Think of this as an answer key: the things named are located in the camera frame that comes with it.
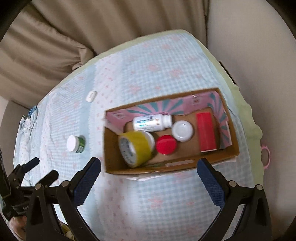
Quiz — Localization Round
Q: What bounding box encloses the white lid green jar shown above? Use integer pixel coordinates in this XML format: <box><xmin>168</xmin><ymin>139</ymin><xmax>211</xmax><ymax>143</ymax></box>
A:
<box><xmin>66</xmin><ymin>135</ymin><xmax>86</xmax><ymax>153</ymax></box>

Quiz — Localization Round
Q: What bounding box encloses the yellow tape roll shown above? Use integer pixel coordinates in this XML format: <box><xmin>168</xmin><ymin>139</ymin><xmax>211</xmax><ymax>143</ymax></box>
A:
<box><xmin>118</xmin><ymin>131</ymin><xmax>155</xmax><ymax>168</ymax></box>

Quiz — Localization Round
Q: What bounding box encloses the red rectangular box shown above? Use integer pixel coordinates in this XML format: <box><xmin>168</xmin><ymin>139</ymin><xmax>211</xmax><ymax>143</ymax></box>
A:
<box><xmin>196</xmin><ymin>112</ymin><xmax>217</xmax><ymax>152</ymax></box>

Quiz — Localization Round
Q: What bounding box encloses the white bottle with label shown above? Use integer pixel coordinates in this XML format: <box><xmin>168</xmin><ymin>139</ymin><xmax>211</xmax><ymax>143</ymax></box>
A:
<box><xmin>132</xmin><ymin>114</ymin><xmax>173</xmax><ymax>132</ymax></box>

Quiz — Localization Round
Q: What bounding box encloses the pink patterned cardboard box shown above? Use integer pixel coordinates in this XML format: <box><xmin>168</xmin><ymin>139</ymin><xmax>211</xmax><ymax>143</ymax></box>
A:
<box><xmin>104</xmin><ymin>88</ymin><xmax>239</xmax><ymax>175</ymax></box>

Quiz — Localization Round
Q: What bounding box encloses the white round jar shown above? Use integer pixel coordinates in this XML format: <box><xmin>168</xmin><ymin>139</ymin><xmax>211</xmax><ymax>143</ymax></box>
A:
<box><xmin>171</xmin><ymin>120</ymin><xmax>194</xmax><ymax>142</ymax></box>

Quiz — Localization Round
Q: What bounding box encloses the small red silver jar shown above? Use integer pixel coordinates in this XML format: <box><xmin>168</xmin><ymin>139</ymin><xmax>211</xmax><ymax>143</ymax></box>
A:
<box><xmin>156</xmin><ymin>135</ymin><xmax>177</xmax><ymax>155</ymax></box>

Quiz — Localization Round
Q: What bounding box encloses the left hand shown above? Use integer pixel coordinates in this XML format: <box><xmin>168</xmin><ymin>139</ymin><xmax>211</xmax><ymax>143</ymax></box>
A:
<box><xmin>9</xmin><ymin>216</ymin><xmax>27</xmax><ymax>240</ymax></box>

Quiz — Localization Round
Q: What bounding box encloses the blue patterned small pack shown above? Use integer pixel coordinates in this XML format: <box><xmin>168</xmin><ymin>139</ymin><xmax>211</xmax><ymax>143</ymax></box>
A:
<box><xmin>27</xmin><ymin>105</ymin><xmax>37</xmax><ymax>118</ymax></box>

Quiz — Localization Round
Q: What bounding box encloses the beige curtain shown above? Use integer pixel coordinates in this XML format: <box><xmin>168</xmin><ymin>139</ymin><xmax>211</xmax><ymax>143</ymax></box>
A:
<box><xmin>1</xmin><ymin>1</ymin><xmax>209</xmax><ymax>107</ymax></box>

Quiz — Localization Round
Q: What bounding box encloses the pink ring object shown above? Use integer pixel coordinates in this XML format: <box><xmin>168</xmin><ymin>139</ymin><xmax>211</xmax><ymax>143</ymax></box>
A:
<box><xmin>261</xmin><ymin>145</ymin><xmax>271</xmax><ymax>171</ymax></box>

